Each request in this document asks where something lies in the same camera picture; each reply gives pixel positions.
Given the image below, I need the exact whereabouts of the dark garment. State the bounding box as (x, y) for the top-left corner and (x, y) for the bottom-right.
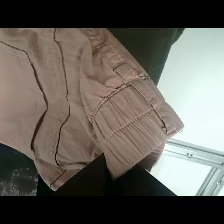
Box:
(108, 28), (186, 86)

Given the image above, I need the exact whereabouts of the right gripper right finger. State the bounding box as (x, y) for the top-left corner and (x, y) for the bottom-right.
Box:
(113, 165), (177, 197)

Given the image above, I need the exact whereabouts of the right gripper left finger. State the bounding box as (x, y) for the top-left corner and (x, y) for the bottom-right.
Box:
(55, 153), (115, 197)

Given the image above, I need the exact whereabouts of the silver frame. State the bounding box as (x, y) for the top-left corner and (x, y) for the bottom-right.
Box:
(162, 138), (224, 197)

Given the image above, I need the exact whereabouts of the pink garment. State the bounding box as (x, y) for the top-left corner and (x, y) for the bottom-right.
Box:
(0, 28), (185, 192)

